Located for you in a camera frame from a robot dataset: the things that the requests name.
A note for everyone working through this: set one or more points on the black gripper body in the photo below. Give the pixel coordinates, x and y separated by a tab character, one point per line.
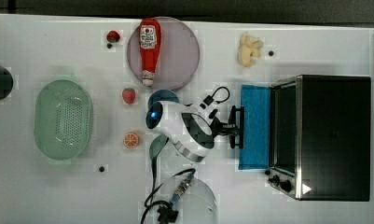
221	128

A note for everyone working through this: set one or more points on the blue oven door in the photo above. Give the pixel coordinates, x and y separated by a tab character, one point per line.
256	140

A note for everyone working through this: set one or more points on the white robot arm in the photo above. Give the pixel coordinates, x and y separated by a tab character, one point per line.
193	128

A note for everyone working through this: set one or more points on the silver black toaster oven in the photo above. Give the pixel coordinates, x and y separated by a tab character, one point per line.
320	138

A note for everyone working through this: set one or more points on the green mug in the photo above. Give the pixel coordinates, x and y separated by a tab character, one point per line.
157	146

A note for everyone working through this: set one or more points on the blue cup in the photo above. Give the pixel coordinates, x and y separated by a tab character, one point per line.
162	95

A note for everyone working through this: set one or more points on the grey round plate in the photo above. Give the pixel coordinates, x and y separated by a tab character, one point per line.
179	55

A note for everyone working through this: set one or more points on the yellow plush banana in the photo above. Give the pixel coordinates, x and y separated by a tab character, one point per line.
249	49

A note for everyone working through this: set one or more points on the toy orange slice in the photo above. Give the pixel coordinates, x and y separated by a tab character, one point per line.
131	140

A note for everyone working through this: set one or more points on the toy strawberry centre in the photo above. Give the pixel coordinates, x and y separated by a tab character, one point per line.
128	95

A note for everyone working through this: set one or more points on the toy strawberry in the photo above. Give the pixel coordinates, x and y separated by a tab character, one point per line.
128	95
113	37

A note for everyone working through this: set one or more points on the red plush ketchup bottle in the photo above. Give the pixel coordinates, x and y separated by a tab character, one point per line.
150	43

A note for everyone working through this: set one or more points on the toy strawberry top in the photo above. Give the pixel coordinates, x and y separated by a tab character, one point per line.
113	37

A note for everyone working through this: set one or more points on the green oval colander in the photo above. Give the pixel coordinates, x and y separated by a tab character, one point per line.
63	120

